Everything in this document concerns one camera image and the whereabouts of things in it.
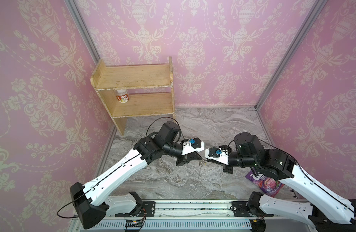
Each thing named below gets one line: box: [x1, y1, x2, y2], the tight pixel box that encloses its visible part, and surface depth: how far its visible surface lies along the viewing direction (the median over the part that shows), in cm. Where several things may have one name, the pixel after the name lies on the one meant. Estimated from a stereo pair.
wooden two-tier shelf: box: [90, 56, 176, 136], surface depth 82 cm
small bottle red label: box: [116, 88, 130, 104], surface depth 94 cm
